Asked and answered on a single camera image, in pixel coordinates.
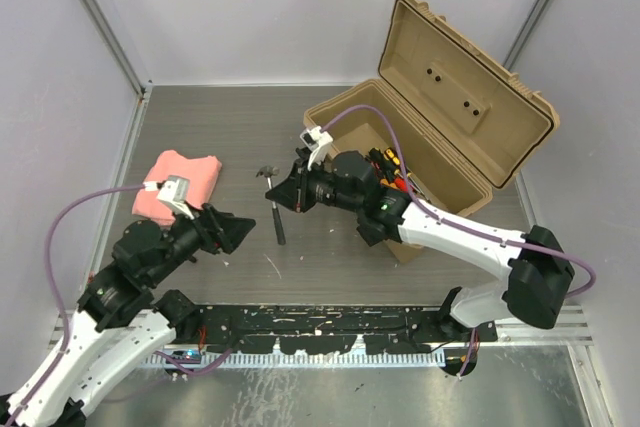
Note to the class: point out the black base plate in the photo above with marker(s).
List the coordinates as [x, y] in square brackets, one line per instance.
[315, 330]

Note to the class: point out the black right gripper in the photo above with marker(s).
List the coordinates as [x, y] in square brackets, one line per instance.
[290, 192]

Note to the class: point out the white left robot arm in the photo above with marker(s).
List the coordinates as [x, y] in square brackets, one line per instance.
[118, 322]

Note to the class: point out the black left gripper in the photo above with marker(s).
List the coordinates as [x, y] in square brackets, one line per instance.
[228, 232]

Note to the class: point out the small black handled hammer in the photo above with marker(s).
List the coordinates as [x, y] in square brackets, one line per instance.
[268, 172]

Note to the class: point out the yellow black screwdriver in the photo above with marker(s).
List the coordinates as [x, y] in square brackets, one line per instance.
[394, 177]
[391, 156]

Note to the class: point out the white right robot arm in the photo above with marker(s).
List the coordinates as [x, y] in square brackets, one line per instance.
[531, 272]

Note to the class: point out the aluminium frame rail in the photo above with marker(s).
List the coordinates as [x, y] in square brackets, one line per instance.
[568, 327]

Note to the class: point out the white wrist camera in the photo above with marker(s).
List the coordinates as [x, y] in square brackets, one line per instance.
[318, 142]
[173, 195]

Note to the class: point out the pink folded cloth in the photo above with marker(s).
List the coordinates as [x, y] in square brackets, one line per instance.
[201, 172]

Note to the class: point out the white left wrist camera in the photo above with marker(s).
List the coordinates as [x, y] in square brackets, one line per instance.
[173, 195]

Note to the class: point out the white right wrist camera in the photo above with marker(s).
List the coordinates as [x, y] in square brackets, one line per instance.
[318, 142]

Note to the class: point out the tan plastic tool case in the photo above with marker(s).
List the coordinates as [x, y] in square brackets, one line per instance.
[466, 125]

